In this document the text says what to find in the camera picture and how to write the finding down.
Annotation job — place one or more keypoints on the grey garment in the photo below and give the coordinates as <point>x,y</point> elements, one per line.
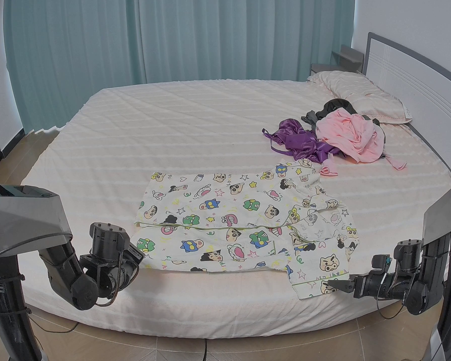
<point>309,118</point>

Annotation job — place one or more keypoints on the blue-green curtain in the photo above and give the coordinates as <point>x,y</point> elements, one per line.
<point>173,32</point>

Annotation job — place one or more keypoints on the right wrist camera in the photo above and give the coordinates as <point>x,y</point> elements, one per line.
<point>381,264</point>

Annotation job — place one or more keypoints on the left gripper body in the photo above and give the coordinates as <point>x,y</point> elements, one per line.
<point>127,269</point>

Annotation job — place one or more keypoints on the white printed pyjama top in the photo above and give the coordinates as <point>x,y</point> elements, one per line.
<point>229,216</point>

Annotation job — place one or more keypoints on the pink garment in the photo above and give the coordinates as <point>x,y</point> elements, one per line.
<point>349,134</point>

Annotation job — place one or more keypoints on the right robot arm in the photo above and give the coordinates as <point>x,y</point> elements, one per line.
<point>443,216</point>

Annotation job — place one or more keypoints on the black garment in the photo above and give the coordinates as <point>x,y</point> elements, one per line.
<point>336,105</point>

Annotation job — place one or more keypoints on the grey bedside table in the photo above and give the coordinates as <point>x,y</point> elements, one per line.
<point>347,56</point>

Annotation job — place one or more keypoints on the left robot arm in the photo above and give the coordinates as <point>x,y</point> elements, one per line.
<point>22,216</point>

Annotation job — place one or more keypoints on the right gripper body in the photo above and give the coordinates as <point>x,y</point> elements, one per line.
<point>372,286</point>

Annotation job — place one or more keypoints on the bed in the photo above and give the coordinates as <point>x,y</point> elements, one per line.
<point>173,126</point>

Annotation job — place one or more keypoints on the cream pillow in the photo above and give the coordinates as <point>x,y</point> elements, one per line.
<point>364,92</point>

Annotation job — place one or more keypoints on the purple garment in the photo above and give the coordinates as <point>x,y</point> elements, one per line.
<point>300,141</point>

